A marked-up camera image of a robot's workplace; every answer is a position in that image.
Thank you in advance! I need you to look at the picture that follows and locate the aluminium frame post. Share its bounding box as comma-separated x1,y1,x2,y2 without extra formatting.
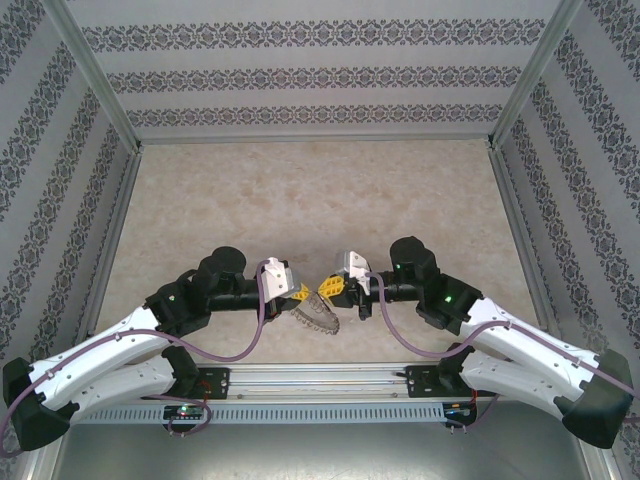
42,0,146,154
485,0,589,151

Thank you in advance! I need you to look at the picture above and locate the perforated metal ring disc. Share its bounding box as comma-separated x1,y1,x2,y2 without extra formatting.
291,292,342,337

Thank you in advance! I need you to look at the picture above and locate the right aluminium side rail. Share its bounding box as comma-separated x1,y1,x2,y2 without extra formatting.
488,144,572,364

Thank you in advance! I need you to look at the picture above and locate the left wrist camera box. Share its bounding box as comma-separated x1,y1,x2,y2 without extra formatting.
257,256,304,304

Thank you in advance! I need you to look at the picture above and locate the left aluminium side rail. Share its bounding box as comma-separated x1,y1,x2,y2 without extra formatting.
67,147,145,366

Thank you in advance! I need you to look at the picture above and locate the aluminium side rail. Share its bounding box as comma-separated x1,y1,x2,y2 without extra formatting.
67,147,145,366
488,144,572,364

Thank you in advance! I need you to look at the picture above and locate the right aluminium frame post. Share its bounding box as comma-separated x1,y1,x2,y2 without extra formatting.
485,0,589,151

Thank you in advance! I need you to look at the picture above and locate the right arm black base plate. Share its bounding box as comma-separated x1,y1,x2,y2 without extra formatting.
405,364,469,400

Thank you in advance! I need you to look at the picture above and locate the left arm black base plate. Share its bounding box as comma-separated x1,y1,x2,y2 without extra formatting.
189,367,232,401

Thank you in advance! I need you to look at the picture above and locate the slotted grey cable duct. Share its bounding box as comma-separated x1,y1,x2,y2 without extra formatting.
67,402,477,425

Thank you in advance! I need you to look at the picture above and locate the grey metal sheet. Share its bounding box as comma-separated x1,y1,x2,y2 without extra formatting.
49,422,601,480

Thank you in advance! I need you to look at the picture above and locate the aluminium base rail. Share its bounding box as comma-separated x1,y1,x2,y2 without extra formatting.
47,362,599,401

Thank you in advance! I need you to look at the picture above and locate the left aluminium frame post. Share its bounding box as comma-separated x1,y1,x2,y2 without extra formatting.
42,0,146,154

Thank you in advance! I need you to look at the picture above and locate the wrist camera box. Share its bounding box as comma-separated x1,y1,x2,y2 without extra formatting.
334,249,374,296
257,256,304,304

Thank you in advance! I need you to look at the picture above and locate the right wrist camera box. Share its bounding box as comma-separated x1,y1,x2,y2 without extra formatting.
334,249,374,296

